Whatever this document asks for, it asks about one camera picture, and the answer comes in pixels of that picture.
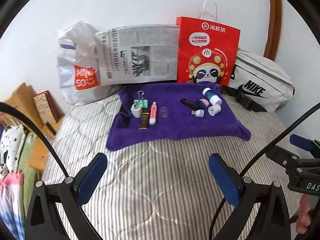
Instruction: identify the white tape roll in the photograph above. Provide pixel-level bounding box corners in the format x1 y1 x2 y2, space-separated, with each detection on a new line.
208 104 222 116

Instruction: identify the pink blue eraser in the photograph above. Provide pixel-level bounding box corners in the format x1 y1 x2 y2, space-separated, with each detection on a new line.
196 98 209 109

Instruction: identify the white USB wall charger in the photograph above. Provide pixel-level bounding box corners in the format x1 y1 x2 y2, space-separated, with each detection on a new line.
130 104 142 118

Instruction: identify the black gold Grand Reserve box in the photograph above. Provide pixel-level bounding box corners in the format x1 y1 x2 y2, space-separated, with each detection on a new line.
139 109 150 129

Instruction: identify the blue white cylindrical bottle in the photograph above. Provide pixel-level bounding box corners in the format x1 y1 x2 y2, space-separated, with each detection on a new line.
202 88 222 106

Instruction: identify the pink flashlight eraser pen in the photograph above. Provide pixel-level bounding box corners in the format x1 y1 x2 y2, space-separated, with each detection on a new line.
149 102 157 125

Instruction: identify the clear plastic cap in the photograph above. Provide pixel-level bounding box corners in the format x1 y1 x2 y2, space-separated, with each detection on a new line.
160 106 170 118

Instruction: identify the teal binder clip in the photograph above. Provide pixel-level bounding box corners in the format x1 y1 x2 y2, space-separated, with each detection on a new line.
133 90 149 109

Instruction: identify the white USB flash drive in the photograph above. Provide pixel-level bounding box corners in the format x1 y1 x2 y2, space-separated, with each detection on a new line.
191 109 204 118

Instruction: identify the person's right hand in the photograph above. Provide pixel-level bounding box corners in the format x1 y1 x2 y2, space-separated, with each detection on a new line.
296 194 312 235

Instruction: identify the colourful clothes pile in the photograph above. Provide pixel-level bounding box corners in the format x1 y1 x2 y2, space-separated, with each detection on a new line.
1 125 41 239

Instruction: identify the striped bed quilt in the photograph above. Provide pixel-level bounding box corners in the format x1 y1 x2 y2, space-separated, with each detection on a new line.
53 94 284 239

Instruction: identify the white Nike waist bag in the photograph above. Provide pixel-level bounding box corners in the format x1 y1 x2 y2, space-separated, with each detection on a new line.
221 49 295 113

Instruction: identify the patterned brown book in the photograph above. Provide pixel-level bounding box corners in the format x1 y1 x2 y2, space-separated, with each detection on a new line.
33 90 64 125

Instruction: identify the purple towel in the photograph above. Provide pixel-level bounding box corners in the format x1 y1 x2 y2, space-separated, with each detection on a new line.
106 82 251 151

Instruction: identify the white Miniso plastic bag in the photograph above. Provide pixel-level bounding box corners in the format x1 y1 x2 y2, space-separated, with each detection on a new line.
56 21 120 106

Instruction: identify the red panda paper bag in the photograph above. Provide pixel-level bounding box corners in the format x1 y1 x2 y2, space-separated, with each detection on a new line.
176 0 241 87

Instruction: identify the folded newspaper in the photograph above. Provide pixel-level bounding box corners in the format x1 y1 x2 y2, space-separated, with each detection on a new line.
95 24 180 86

